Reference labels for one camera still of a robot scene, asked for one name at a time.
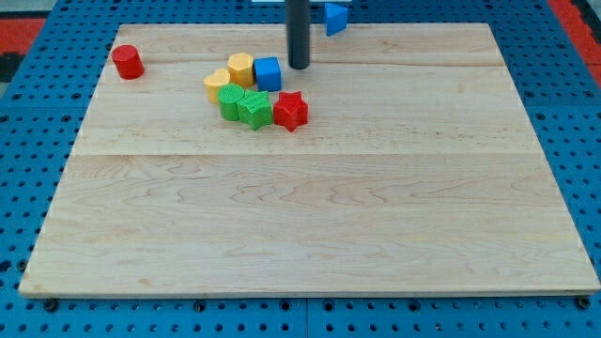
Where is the green star block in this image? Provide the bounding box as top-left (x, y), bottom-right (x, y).
top-left (237, 89), bottom-right (273, 131)

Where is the yellow hexagon block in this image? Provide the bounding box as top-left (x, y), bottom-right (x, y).
top-left (227, 53), bottom-right (254, 88)

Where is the green cylinder block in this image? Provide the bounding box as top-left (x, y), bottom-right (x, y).
top-left (217, 84), bottom-right (245, 121)

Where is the wooden board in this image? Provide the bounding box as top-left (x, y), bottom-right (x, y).
top-left (19, 23), bottom-right (600, 300)

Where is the yellow heart block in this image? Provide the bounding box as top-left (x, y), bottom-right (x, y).
top-left (204, 69), bottom-right (231, 104)

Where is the blue cube block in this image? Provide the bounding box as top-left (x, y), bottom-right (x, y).
top-left (254, 56), bottom-right (282, 92)

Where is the red cylinder block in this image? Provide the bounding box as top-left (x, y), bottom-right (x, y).
top-left (111, 44), bottom-right (145, 80)

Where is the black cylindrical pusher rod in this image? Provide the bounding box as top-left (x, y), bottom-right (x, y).
top-left (285, 0), bottom-right (310, 69)

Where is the blue triangle block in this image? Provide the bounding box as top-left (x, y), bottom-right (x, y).
top-left (324, 3), bottom-right (348, 37)

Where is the red star block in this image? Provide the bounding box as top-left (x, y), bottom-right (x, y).
top-left (273, 91), bottom-right (309, 132)

